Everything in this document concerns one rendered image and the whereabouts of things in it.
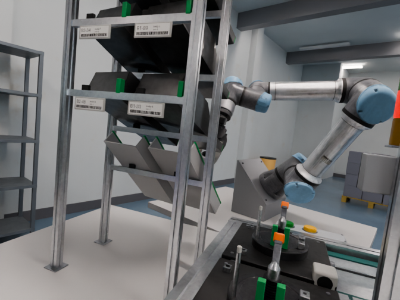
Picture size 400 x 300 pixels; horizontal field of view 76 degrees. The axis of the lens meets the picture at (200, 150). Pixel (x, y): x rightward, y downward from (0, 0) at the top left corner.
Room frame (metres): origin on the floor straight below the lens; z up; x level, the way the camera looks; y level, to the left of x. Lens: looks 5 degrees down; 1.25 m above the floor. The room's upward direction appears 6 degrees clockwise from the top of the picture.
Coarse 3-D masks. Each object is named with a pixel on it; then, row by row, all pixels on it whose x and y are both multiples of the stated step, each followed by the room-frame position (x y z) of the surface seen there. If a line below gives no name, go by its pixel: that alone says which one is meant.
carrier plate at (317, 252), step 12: (240, 228) 0.74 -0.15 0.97; (264, 228) 0.76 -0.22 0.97; (240, 240) 0.65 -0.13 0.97; (312, 240) 0.71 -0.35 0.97; (228, 252) 0.58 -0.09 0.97; (252, 252) 0.59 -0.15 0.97; (312, 252) 0.63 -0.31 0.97; (324, 252) 0.64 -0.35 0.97; (252, 264) 0.54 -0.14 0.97; (264, 264) 0.54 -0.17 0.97; (288, 264) 0.55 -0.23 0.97; (300, 264) 0.56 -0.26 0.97; (288, 276) 0.52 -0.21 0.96; (300, 276) 0.51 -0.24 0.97; (336, 288) 0.49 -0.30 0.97
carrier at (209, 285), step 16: (240, 256) 0.39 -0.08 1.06; (224, 272) 0.49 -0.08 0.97; (240, 272) 0.50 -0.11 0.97; (256, 272) 0.51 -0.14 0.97; (272, 272) 0.39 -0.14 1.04; (208, 288) 0.44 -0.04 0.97; (224, 288) 0.44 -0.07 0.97; (240, 288) 0.41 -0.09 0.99; (256, 288) 0.42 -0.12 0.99; (272, 288) 0.39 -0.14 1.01; (288, 288) 0.43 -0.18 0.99; (304, 288) 0.47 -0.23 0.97; (320, 288) 0.47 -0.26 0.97
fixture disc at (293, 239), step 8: (264, 232) 0.68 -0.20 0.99; (256, 240) 0.62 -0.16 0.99; (264, 240) 0.62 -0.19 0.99; (296, 240) 0.64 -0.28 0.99; (256, 248) 0.61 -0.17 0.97; (264, 248) 0.59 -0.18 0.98; (272, 248) 0.58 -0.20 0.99; (288, 248) 0.59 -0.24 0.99; (296, 248) 0.60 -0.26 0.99; (304, 248) 0.60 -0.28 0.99; (272, 256) 0.58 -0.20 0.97; (280, 256) 0.57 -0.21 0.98; (288, 256) 0.57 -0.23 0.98; (296, 256) 0.57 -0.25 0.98; (304, 256) 0.58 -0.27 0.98
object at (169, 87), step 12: (144, 84) 0.63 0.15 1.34; (156, 84) 0.61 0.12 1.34; (168, 84) 0.59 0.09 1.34; (168, 108) 0.60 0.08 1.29; (180, 108) 0.58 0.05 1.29; (204, 108) 0.66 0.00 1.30; (168, 120) 0.67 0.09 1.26; (180, 120) 0.64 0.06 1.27; (204, 120) 0.67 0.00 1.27; (204, 132) 0.67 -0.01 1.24; (192, 144) 0.79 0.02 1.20; (204, 144) 0.75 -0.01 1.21
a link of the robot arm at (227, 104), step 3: (222, 99) 0.94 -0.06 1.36; (225, 99) 0.94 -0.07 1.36; (228, 99) 0.94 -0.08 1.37; (222, 102) 0.94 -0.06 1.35; (225, 102) 0.94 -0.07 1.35; (228, 102) 0.94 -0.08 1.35; (231, 102) 0.94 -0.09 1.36; (222, 105) 0.93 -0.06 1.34; (225, 105) 0.93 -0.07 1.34; (228, 105) 0.93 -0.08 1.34; (231, 105) 0.94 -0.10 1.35; (234, 105) 0.95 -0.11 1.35; (225, 108) 0.93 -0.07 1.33; (228, 108) 0.93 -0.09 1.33; (231, 108) 0.94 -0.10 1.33; (234, 108) 0.96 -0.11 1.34; (231, 111) 0.94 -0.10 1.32
